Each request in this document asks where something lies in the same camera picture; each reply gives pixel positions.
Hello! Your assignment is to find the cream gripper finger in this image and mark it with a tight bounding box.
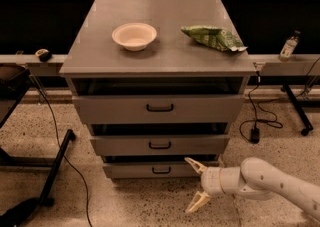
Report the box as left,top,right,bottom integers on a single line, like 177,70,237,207
184,157,207,175
185,191,211,214

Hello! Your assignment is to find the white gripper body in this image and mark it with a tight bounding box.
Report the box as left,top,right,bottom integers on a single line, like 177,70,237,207
201,167,241,197

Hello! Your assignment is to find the grey bottom drawer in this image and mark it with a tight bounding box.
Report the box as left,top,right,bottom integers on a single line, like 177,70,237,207
102,161,220,180

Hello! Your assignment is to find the grey drawer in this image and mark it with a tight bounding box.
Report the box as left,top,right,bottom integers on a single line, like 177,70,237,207
73,95,244,124
90,135,229,156
102,161,220,180

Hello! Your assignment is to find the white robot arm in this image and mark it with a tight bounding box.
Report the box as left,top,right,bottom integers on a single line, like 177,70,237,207
185,157,320,220

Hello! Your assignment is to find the grey middle drawer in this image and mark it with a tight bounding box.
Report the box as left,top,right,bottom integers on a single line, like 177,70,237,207
90,135,229,156

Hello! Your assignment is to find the grey drawer cabinet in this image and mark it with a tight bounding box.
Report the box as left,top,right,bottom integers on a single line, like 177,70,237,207
60,0,255,166

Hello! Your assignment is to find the grey top drawer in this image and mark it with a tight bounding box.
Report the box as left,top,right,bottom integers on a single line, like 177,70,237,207
73,95,244,124

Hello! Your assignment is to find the black wheeled stand leg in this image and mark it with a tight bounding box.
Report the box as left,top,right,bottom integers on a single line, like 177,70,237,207
282,83,313,136

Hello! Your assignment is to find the green chip bag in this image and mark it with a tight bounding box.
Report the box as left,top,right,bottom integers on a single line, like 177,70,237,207
181,25,247,52

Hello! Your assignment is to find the white paper bowl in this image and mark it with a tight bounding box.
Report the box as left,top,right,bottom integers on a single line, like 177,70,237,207
112,23,157,52

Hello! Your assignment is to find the small clear bottle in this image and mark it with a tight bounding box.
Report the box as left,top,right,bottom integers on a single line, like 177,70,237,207
278,30,301,62

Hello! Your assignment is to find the black shoe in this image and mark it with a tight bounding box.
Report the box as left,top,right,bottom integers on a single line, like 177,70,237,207
0,198,38,227

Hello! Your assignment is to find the yellow black tape measure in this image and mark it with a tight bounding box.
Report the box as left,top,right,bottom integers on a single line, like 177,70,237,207
35,49,52,62

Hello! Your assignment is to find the black table stand left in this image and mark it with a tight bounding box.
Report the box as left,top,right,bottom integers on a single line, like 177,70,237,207
0,64,77,208

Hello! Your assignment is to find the black power adapter cable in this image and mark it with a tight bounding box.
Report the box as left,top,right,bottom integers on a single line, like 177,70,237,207
238,71,284,145

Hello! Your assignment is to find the black floor cable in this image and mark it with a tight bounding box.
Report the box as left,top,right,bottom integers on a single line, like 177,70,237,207
29,74,94,227

